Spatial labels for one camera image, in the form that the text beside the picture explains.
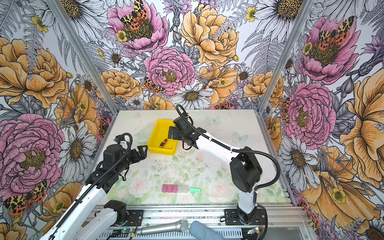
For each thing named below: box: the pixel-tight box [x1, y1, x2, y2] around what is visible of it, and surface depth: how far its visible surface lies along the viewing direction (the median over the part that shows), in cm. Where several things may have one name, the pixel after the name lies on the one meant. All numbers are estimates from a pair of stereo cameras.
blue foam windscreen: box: [189, 220, 225, 240], surface depth 70 cm
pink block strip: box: [161, 184, 178, 193], surface depth 85 cm
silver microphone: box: [136, 219, 189, 236], surface depth 71 cm
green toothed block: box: [189, 187, 201, 193], surface depth 84 cm
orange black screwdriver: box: [159, 138, 168, 149], surface depth 102 cm
